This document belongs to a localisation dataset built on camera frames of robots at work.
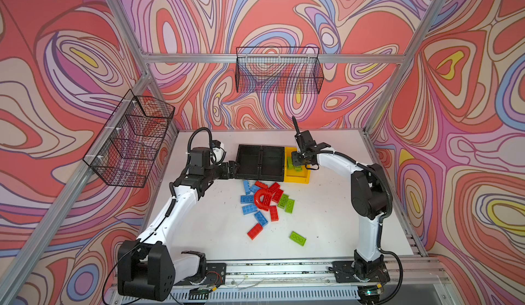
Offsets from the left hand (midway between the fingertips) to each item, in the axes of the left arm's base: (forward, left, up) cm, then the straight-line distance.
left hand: (234, 165), depth 83 cm
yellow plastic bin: (+6, -26, -17) cm, 31 cm away
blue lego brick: (-15, -11, -18) cm, 26 cm away
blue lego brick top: (0, -4, -17) cm, 17 cm away
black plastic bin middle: (+11, -16, -13) cm, 23 cm away
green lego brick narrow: (+9, -30, -16) cm, 35 cm away
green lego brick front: (-23, -26, -19) cm, 40 cm away
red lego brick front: (-21, -9, -17) cm, 28 cm away
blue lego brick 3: (-11, -6, -17) cm, 21 cm away
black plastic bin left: (+14, -4, -13) cm, 19 cm away
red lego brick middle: (-13, -16, -17) cm, 27 cm away
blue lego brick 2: (-7, -4, -17) cm, 18 cm away
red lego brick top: (-3, -18, -17) cm, 25 cm away
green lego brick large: (+8, -25, -11) cm, 28 cm away
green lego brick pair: (-8, -22, -18) cm, 30 cm away
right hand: (+10, -30, -12) cm, 34 cm away
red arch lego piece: (-8, -13, -15) cm, 22 cm away
